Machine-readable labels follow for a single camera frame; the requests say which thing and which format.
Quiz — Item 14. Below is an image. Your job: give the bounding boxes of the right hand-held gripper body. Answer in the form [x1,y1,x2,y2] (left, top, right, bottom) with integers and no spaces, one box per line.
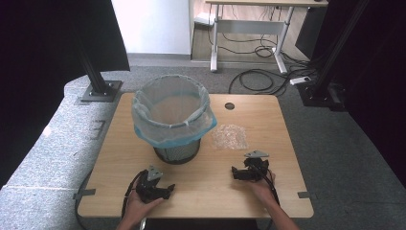
[243,149,271,182]

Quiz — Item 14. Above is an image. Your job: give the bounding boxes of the black floor cables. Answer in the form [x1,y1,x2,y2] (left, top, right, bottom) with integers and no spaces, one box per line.
[207,6,320,98]

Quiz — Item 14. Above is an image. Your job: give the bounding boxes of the person's right hand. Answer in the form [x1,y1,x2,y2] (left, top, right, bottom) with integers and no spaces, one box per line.
[247,171,280,209]

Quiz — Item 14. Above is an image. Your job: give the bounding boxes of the white box under desk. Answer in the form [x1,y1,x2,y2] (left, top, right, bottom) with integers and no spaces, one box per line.
[193,11,215,27]

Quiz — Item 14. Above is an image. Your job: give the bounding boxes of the person's left hand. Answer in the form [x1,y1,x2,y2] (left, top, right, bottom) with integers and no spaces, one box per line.
[123,188,166,222]

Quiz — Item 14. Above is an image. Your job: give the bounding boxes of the black metal stand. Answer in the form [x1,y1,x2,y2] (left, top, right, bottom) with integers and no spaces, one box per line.
[296,0,372,112]
[75,41,124,104]

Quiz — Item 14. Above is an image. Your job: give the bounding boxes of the white power strip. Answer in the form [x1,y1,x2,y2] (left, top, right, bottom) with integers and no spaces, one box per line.
[289,76,312,86]

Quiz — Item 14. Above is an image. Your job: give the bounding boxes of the grey bracket on table edge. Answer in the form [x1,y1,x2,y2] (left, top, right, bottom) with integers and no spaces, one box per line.
[297,191,319,200]
[72,188,97,201]

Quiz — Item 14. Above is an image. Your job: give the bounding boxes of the translucent blue bin bag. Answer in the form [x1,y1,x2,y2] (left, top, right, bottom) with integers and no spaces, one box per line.
[131,74,218,150]

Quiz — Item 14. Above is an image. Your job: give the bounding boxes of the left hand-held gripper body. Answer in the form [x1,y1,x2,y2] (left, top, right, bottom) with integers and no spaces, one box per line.
[135,165,166,204]

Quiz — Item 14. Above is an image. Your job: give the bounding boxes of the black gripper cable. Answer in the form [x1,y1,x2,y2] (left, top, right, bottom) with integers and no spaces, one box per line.
[120,170,148,221]
[253,164,281,206]

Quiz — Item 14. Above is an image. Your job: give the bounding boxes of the black mesh waste bin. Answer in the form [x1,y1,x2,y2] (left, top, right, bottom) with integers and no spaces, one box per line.
[152,138,202,166]

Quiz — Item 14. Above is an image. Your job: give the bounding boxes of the crumpled clear plastic wrap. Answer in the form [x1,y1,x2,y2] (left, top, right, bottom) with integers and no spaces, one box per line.
[211,124,250,151]

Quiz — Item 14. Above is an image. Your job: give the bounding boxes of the black curtain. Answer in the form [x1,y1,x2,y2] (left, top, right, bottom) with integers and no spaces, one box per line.
[310,0,406,190]
[0,0,131,190]

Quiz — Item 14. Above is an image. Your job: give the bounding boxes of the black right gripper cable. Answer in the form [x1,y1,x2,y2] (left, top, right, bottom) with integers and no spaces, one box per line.
[253,164,281,206]

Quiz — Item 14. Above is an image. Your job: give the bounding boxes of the white desk frame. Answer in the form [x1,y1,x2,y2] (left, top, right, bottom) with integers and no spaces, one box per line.
[204,0,329,75]

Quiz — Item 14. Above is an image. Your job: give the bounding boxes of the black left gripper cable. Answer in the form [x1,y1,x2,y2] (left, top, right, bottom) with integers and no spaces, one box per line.
[120,170,148,221]

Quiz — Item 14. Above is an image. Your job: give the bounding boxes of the black panel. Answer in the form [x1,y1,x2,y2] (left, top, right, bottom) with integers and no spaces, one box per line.
[294,5,327,61]

